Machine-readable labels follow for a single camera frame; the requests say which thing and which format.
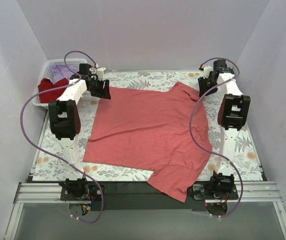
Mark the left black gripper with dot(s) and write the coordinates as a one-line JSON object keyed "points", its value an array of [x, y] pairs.
{"points": [[100, 89]]}

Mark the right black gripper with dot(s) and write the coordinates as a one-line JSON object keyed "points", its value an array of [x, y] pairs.
{"points": [[206, 85]]}

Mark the salmon pink t shirt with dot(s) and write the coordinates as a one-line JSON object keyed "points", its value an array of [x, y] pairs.
{"points": [[163, 132]]}

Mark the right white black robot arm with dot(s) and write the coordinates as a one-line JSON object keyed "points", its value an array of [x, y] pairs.
{"points": [[232, 116]]}

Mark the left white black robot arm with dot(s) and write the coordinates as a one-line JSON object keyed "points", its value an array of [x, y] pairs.
{"points": [[65, 122]]}

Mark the lilac t shirt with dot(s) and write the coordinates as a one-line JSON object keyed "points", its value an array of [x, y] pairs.
{"points": [[61, 71]]}

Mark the dark red t shirt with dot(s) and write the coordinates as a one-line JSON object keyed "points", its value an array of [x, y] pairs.
{"points": [[54, 94]]}

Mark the white plastic basket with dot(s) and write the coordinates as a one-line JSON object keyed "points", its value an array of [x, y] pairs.
{"points": [[46, 76]]}

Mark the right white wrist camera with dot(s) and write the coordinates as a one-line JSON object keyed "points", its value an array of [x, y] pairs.
{"points": [[205, 70]]}

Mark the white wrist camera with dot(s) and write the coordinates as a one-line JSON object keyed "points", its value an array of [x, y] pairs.
{"points": [[99, 71], [205, 70]]}

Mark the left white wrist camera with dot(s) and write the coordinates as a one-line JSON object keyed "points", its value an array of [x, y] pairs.
{"points": [[99, 71]]}

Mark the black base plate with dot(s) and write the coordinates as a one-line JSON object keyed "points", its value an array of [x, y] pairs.
{"points": [[138, 196]]}

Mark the aluminium frame rail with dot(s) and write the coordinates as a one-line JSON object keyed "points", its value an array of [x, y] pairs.
{"points": [[38, 213]]}

